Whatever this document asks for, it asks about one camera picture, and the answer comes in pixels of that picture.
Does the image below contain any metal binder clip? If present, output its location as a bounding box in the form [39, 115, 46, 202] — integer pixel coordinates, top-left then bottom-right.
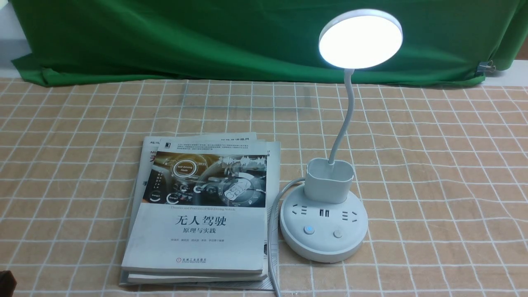
[475, 60, 496, 76]

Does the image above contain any orange checkered tablecloth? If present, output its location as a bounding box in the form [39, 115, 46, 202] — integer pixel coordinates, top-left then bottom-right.
[0, 78, 528, 297]

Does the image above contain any white lamp power cable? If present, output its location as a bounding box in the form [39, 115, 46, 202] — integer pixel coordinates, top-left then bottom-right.
[267, 177, 306, 297]

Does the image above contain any white book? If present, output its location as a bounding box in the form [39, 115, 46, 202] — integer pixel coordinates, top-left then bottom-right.
[119, 137, 281, 291]
[127, 140, 281, 283]

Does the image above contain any white desk lamp with socket base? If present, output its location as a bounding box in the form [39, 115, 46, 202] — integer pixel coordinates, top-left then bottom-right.
[279, 8, 403, 263]

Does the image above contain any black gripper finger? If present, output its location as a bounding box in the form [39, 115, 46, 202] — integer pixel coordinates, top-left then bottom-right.
[0, 271, 17, 297]

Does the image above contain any middle white book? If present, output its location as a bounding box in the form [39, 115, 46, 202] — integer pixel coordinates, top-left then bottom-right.
[127, 140, 281, 283]

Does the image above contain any green backdrop cloth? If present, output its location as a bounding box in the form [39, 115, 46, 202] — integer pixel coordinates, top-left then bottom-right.
[10, 0, 527, 87]

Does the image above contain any bottom white book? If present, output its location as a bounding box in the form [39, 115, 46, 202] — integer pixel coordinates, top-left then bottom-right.
[119, 137, 281, 291]

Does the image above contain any top self-driving textbook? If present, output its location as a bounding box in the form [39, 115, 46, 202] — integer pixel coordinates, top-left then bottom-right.
[121, 137, 268, 274]

